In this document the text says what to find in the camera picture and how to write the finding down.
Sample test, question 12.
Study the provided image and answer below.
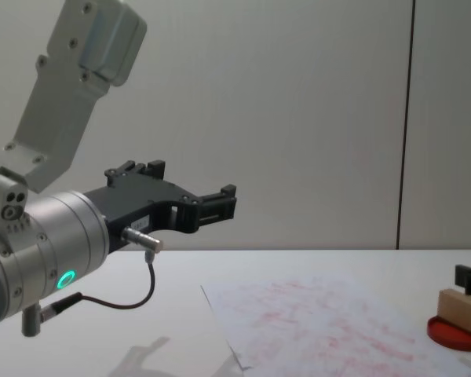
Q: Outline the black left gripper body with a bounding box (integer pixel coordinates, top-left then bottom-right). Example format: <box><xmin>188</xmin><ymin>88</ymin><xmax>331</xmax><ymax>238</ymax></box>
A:
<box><xmin>82</xmin><ymin>177</ymin><xmax>200</xmax><ymax>253</ymax></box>

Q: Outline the small wooden block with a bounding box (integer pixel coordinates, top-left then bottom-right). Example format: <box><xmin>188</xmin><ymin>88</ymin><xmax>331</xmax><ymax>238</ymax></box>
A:
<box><xmin>436</xmin><ymin>288</ymin><xmax>471</xmax><ymax>335</ymax></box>

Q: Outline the red round dish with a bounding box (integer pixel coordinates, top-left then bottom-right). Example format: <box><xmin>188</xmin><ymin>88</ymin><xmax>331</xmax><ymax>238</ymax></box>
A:
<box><xmin>426</xmin><ymin>313</ymin><xmax>471</xmax><ymax>353</ymax></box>

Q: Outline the white paper with red marks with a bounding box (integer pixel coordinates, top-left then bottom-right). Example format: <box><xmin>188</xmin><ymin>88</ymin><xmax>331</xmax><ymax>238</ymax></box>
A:
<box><xmin>199</xmin><ymin>274</ymin><xmax>471</xmax><ymax>377</ymax></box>

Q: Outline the thin dark gripper cable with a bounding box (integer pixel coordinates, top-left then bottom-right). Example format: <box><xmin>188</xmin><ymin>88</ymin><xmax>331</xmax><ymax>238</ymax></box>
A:
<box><xmin>38</xmin><ymin>226</ymin><xmax>166</xmax><ymax>321</ymax></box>

